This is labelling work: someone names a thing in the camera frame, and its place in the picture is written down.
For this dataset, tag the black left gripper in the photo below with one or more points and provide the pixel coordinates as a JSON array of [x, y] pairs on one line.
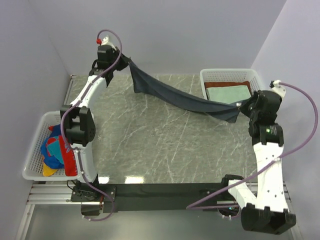
[[125, 62]]

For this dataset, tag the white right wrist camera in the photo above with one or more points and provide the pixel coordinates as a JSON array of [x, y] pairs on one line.
[[276, 87]]

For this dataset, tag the aluminium front frame rail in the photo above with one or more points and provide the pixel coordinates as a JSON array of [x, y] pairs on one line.
[[54, 194]]

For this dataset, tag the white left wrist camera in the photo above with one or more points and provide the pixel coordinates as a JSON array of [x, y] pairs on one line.
[[105, 42]]

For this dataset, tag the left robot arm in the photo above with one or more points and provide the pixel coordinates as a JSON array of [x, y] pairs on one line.
[[78, 128]]

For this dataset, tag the rust brown towel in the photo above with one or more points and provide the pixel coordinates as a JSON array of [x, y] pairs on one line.
[[226, 84]]

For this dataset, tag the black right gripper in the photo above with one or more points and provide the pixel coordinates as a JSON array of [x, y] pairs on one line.
[[243, 107]]

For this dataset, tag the mint green towel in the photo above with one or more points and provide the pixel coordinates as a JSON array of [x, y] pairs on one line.
[[228, 94]]

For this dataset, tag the aluminium table edge rail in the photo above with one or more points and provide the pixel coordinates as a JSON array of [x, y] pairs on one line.
[[68, 96]]

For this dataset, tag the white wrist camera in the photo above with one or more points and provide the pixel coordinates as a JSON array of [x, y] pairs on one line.
[[105, 42], [276, 87]]

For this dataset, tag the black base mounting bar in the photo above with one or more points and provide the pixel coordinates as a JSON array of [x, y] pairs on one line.
[[150, 196]]

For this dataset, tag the red patterned cloth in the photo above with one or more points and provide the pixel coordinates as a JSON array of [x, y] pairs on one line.
[[56, 155]]

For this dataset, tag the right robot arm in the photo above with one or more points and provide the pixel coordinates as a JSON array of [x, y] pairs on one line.
[[265, 170]]

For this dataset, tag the blue grey cloth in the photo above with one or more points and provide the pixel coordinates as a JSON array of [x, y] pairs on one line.
[[146, 84]]

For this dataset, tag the white laundry basket with clothes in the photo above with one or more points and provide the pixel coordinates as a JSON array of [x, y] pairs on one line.
[[33, 167]]

